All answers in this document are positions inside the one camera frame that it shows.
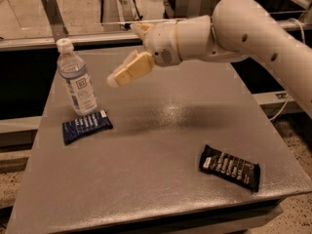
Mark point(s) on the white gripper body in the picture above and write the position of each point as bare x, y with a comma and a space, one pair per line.
162, 43

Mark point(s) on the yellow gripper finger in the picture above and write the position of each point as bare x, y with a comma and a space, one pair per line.
134, 66
140, 29

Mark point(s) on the clear plastic water bottle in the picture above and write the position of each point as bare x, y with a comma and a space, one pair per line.
73, 70

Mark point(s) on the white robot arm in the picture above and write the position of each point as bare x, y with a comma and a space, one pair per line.
237, 29

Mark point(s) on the blue rxbar blueberry wrapper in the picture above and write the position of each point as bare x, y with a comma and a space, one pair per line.
85, 126

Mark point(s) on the black rxbar chocolate wrapper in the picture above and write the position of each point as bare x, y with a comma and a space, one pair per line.
230, 168

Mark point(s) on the right metal bracket post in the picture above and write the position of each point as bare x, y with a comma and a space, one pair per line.
195, 0

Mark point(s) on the metal bracket post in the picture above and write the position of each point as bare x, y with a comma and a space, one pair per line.
55, 20
195, 0

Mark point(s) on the left metal bracket post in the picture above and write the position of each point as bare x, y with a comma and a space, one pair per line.
55, 20

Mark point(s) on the horizontal metal rail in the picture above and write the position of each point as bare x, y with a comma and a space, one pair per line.
102, 39

